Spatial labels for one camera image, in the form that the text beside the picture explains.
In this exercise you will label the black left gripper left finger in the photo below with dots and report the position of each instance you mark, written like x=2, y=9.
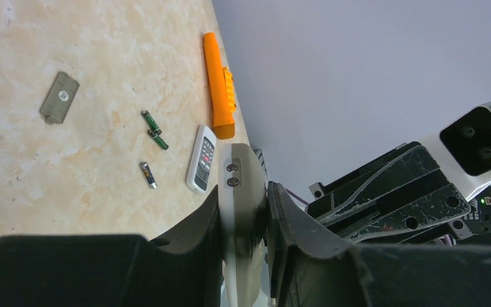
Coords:
x=181, y=267

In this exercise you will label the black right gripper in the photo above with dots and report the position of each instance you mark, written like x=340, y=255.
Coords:
x=398, y=197

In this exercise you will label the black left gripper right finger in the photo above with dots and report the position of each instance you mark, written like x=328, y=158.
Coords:
x=311, y=266

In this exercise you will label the grey remote control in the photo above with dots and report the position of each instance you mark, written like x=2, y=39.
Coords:
x=242, y=207

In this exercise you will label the black battery nearer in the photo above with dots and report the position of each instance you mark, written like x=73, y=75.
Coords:
x=148, y=175

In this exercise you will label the grey battery cover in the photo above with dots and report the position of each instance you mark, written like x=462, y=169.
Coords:
x=57, y=103

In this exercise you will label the white remote control with buttons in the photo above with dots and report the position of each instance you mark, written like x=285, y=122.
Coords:
x=201, y=159

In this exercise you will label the orange toy carrot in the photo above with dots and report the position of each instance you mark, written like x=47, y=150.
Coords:
x=223, y=122

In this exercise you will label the green battery short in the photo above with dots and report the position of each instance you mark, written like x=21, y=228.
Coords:
x=155, y=135

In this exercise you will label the green battery long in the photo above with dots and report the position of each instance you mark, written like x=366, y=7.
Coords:
x=151, y=122

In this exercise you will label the orange toy brick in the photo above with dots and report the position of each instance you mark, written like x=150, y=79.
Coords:
x=230, y=89

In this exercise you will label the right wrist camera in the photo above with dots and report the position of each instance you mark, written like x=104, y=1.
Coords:
x=463, y=151

